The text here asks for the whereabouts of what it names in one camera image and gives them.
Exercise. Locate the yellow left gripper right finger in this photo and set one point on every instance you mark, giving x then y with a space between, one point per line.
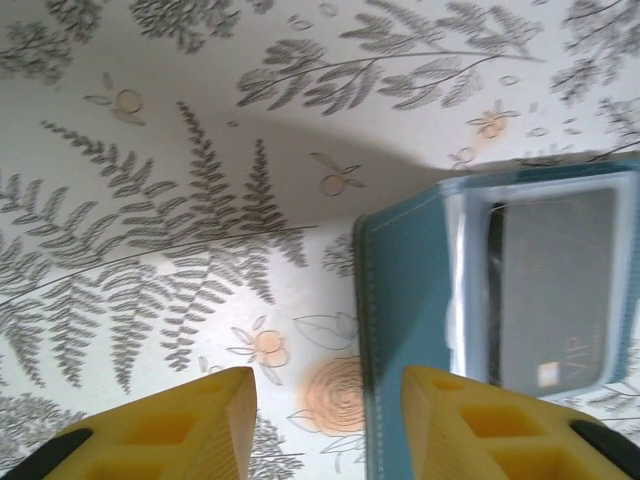
490 435

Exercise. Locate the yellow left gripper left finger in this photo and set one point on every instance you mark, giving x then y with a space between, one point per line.
175 435

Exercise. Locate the black VIP credit card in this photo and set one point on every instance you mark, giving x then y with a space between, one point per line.
550 280

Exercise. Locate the teal card holder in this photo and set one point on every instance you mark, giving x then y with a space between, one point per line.
400 280

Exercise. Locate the floral patterned table cover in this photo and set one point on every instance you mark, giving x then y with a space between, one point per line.
150 150

